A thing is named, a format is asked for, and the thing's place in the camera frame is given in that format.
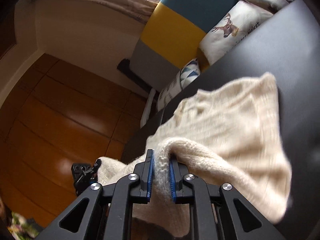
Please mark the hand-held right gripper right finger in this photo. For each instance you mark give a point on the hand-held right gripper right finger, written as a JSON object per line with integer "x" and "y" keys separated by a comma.
{"x": 172, "y": 182}

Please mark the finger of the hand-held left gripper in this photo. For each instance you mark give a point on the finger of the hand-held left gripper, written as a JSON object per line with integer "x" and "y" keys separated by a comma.
{"x": 82, "y": 175}

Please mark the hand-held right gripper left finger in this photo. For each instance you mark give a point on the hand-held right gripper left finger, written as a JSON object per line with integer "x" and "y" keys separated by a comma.
{"x": 149, "y": 177}

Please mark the cream knit sweater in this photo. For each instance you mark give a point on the cream knit sweater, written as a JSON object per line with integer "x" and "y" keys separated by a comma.
{"x": 225, "y": 130}

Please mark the floral cloth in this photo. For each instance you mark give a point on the floral cloth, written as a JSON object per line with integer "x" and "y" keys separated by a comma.
{"x": 20, "y": 226}

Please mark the geometric print pillow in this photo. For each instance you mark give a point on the geometric print pillow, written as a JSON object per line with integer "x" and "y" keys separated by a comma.
{"x": 180, "y": 80}

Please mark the deer print pillow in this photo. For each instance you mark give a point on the deer print pillow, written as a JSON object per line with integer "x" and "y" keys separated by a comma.
{"x": 217, "y": 45}

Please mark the grey yellow blue sofa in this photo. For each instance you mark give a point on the grey yellow blue sofa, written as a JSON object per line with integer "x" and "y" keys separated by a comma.
{"x": 175, "y": 25}

